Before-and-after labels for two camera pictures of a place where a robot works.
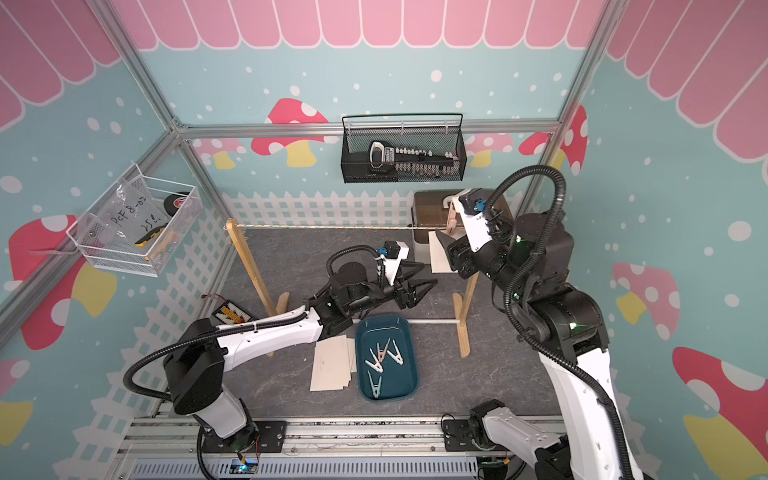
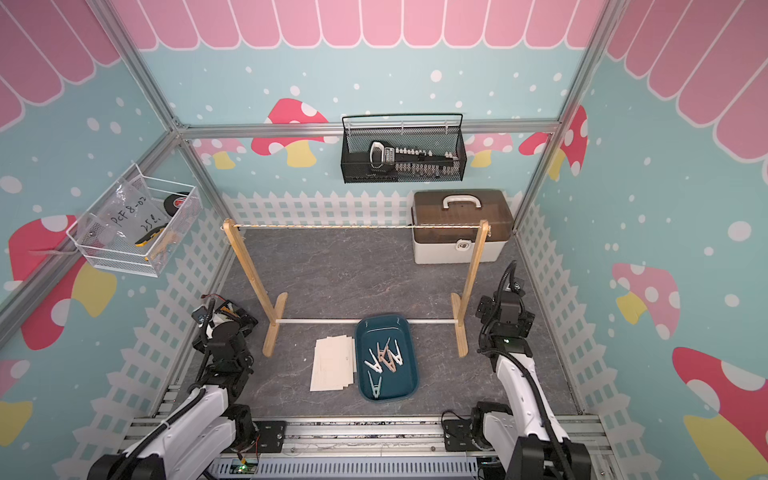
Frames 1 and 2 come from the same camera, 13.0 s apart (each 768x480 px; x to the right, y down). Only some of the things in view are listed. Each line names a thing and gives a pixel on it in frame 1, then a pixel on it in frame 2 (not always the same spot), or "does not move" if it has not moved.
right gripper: (460, 253) -> (485, 308)
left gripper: (410, 298) -> (249, 322)
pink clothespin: (451, 219) -> (390, 362)
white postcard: (331, 365) does not move
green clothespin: (375, 387) does not move
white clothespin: (376, 366) does not move
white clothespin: (397, 356) does not move
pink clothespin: (380, 352) does not move
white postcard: (352, 354) does not move
